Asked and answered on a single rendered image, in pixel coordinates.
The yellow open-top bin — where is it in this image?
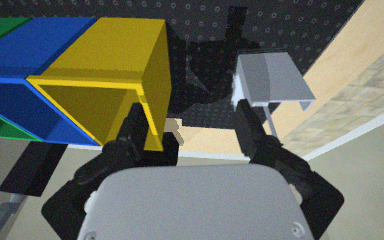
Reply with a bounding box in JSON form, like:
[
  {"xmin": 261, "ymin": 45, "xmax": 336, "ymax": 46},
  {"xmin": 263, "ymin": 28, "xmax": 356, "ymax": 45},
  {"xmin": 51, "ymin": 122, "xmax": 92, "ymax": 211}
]
[{"xmin": 26, "ymin": 17, "xmax": 172, "ymax": 151}]

